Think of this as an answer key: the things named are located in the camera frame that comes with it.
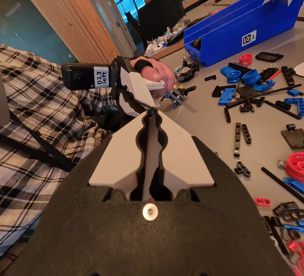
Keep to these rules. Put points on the black curved panel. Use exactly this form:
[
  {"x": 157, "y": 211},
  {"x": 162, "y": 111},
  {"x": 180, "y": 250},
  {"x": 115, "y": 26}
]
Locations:
[{"x": 269, "y": 56}]

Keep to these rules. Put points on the blue storage bin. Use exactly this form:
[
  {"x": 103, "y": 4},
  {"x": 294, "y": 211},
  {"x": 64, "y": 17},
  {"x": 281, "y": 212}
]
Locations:
[{"x": 225, "y": 29}]

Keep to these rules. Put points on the short black holed beam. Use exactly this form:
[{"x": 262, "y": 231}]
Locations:
[{"x": 283, "y": 105}]

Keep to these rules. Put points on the dark fabric partition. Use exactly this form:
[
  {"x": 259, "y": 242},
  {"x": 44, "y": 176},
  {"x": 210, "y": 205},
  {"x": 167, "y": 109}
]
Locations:
[{"x": 159, "y": 12}]

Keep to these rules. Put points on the white book stand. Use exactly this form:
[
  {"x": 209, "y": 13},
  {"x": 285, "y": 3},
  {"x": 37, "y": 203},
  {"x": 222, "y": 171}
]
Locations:
[{"x": 299, "y": 69}]

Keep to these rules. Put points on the blue wheel rim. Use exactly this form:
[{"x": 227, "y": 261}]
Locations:
[
  {"x": 250, "y": 77},
  {"x": 234, "y": 77}
]

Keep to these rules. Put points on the grey long holed beam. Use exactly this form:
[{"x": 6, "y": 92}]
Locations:
[{"x": 236, "y": 89}]

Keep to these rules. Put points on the blue flat panel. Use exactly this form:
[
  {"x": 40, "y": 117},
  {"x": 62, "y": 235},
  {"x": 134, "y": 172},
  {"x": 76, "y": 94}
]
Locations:
[{"x": 225, "y": 96}]

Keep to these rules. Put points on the grey black chassis assembly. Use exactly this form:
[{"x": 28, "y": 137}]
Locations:
[{"x": 187, "y": 71}]

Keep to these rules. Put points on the red axle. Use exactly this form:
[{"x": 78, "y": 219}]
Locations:
[{"x": 275, "y": 74}]

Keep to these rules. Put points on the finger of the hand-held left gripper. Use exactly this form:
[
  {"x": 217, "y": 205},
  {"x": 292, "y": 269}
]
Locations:
[
  {"x": 139, "y": 88},
  {"x": 128, "y": 108}
]

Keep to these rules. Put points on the black open frame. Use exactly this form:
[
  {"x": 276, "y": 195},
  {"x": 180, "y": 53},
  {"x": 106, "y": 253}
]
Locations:
[{"x": 217, "y": 90}]

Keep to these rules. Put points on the pile of small pins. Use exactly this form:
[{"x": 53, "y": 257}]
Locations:
[{"x": 287, "y": 214}]

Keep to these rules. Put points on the black five-hole beam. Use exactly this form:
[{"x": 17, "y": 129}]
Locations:
[{"x": 227, "y": 114}]

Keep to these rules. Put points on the red short beam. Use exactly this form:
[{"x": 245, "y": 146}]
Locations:
[{"x": 262, "y": 202}]

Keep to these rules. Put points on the black rubber tire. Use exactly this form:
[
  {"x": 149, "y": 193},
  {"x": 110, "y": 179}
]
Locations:
[{"x": 197, "y": 43}]

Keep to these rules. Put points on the blue short connector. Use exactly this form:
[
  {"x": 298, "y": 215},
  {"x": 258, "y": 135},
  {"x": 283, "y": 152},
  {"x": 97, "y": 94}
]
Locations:
[{"x": 294, "y": 92}]

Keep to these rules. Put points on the black rectangular frame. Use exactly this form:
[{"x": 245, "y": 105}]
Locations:
[{"x": 268, "y": 74}]

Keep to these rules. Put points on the red wheel rim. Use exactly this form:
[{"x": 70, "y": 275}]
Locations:
[{"x": 295, "y": 166}]

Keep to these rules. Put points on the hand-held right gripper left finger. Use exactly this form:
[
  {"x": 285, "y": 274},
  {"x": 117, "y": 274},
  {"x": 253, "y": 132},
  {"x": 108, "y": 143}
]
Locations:
[{"x": 114, "y": 162}]

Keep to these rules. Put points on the medium black axle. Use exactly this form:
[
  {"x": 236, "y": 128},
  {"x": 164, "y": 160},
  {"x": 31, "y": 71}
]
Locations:
[{"x": 282, "y": 109}]

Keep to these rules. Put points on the long black axle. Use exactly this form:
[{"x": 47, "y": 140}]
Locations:
[
  {"x": 280, "y": 88},
  {"x": 282, "y": 183}
]

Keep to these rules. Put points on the black bent connector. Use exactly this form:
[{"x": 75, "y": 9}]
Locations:
[{"x": 245, "y": 108}]

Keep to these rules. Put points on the black connector with blue pin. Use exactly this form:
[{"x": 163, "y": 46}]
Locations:
[{"x": 152, "y": 111}]

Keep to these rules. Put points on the black flat plate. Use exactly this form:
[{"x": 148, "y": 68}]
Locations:
[{"x": 235, "y": 103}]

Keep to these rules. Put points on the long black holed beam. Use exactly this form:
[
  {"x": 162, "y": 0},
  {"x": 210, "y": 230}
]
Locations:
[
  {"x": 239, "y": 66},
  {"x": 237, "y": 138}
]

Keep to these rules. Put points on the blue angled beam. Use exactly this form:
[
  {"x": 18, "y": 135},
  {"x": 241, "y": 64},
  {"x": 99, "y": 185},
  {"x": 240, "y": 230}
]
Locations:
[{"x": 300, "y": 107}]

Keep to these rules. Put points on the blue curved panel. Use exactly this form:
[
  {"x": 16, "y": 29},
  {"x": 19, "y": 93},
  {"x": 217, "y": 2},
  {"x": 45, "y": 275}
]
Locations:
[
  {"x": 294, "y": 185},
  {"x": 225, "y": 70}
]

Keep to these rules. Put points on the person's left forearm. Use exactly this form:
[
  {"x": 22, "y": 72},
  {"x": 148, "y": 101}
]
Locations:
[{"x": 47, "y": 86}]

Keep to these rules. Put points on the person's left hand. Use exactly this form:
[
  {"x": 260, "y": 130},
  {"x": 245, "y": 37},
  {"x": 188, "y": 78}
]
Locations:
[{"x": 163, "y": 74}]

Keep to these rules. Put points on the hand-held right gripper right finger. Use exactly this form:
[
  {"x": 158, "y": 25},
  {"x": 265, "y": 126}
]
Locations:
[{"x": 187, "y": 162}]

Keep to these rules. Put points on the grey desk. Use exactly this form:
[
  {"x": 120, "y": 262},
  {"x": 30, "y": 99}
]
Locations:
[{"x": 204, "y": 124}]

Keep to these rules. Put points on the black three-hole connector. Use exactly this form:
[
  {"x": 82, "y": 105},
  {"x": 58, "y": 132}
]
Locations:
[{"x": 257, "y": 101}]

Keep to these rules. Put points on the person's plaid shirt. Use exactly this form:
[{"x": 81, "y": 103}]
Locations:
[{"x": 23, "y": 197}]

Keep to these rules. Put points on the red translucent rim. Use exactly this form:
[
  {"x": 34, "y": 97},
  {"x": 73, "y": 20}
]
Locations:
[{"x": 245, "y": 59}]

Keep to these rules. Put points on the black tee connector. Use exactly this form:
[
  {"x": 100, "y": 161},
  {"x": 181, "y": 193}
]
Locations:
[{"x": 242, "y": 169}]

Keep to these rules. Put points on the light grey small bush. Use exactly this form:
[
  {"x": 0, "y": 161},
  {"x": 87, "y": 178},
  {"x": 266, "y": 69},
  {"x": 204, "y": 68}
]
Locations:
[{"x": 281, "y": 163}]

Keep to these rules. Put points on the blue fender piece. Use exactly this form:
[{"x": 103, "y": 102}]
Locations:
[{"x": 263, "y": 86}]

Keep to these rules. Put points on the black small brick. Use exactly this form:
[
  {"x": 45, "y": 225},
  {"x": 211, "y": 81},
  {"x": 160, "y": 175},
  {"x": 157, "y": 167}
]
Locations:
[{"x": 210, "y": 78}]

